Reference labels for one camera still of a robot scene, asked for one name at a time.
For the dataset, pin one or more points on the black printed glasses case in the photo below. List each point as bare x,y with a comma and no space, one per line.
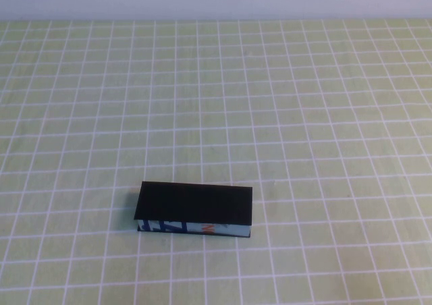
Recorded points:
195,203

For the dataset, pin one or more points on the green checked tablecloth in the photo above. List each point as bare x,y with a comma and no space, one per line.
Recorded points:
168,82

